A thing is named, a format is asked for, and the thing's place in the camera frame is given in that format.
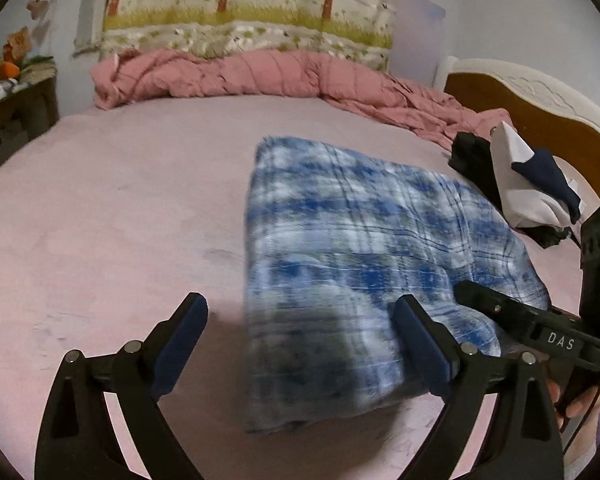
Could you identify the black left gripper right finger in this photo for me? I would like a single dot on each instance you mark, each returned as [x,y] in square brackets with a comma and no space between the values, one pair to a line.
[522,440]

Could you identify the blue plaid flannel shirt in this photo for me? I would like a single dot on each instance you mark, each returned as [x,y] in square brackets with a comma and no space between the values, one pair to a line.
[333,238]

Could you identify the white and navy garment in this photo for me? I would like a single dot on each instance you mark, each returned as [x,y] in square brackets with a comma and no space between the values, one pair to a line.
[533,189]

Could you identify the white and brown headboard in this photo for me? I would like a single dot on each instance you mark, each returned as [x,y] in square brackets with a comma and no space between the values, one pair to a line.
[546,112]

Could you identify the tree print curtain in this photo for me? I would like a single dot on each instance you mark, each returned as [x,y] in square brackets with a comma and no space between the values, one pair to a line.
[357,30]

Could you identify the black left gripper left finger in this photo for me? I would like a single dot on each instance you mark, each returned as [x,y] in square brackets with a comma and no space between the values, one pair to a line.
[76,438]

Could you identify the dark wooden side table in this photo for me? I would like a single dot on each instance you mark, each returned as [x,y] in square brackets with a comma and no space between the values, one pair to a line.
[28,105]

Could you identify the pink quilted comforter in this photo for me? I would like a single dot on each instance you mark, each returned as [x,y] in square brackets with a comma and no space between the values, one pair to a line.
[435,116]

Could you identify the pink bed sheet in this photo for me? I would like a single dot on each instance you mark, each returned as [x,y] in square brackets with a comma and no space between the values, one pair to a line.
[112,217]

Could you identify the right hand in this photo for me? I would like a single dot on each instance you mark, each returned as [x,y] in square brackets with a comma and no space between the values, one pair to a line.
[590,400]

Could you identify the orange stuffed toy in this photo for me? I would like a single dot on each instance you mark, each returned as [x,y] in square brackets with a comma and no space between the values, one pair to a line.
[14,51]

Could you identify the black garment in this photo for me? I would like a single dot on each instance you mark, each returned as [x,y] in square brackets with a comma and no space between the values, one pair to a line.
[471,157]

